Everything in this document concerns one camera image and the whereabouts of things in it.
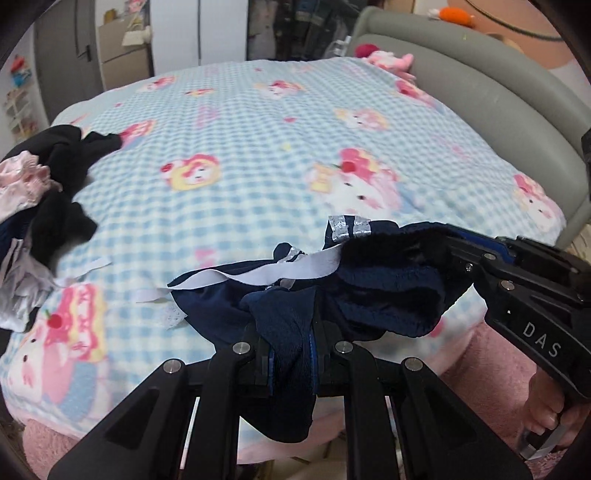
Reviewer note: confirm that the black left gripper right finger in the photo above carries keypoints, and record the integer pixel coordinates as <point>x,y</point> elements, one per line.
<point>402,421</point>

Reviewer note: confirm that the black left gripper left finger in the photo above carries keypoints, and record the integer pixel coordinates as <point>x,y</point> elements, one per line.
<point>181,422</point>

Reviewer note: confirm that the navy blue garment white trim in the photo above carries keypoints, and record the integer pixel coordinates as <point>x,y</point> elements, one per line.
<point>371,278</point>

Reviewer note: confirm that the right hand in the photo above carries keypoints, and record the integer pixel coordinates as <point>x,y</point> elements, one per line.
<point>545,409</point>

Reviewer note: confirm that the white grey garment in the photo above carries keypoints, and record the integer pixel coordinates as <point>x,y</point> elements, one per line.
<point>25,285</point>

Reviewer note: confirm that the black clothing pile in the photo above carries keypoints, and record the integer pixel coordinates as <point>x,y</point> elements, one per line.
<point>39,216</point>

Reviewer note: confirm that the pink plush toy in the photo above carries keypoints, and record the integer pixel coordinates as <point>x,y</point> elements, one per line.
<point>387,61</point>

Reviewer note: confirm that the blue checkered cartoon blanket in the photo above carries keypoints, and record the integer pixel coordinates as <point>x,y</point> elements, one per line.
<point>219,164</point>

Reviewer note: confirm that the orange plush toy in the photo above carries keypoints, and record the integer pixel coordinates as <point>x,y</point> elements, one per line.
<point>453,15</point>

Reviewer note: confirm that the grey door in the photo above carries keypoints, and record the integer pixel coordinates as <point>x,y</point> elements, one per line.
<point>66,57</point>

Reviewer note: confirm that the cardboard boxes stack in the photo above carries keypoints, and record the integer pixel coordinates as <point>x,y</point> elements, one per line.
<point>123,36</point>

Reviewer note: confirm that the white wardrobe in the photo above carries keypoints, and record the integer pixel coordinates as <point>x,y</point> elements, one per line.
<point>191,33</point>

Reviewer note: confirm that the grey upholstered bed frame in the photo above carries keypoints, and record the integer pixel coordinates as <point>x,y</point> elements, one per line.
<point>526,114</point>

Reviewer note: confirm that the wall shelf with toys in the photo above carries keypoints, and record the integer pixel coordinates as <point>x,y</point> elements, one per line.
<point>18,106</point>

